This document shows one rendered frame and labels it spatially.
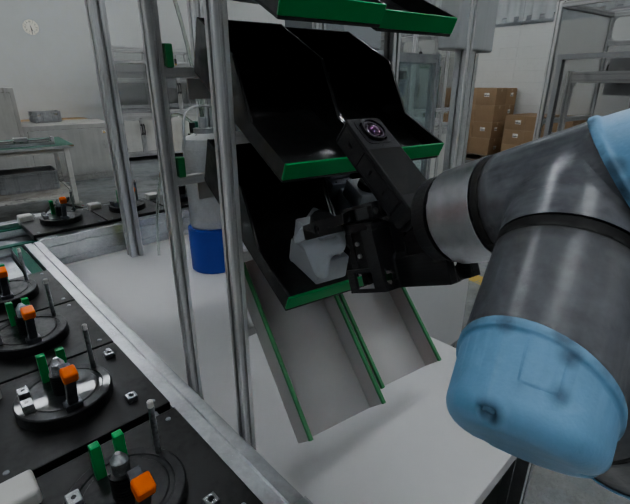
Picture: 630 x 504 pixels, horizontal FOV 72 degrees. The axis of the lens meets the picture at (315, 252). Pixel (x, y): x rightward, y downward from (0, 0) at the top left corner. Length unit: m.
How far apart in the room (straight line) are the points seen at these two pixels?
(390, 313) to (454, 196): 0.50
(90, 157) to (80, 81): 3.45
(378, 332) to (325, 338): 0.11
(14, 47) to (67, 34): 1.01
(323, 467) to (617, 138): 0.66
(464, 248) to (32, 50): 10.78
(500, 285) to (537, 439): 0.07
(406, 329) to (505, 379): 0.59
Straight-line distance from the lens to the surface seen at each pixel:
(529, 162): 0.29
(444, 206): 0.32
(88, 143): 7.83
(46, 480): 0.72
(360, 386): 0.70
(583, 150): 0.27
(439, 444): 0.85
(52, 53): 10.99
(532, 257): 0.24
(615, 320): 0.24
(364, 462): 0.80
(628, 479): 0.34
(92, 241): 1.74
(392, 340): 0.77
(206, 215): 1.40
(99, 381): 0.83
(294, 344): 0.67
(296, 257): 0.53
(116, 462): 0.59
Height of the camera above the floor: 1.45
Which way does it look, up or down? 21 degrees down
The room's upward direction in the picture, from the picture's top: straight up
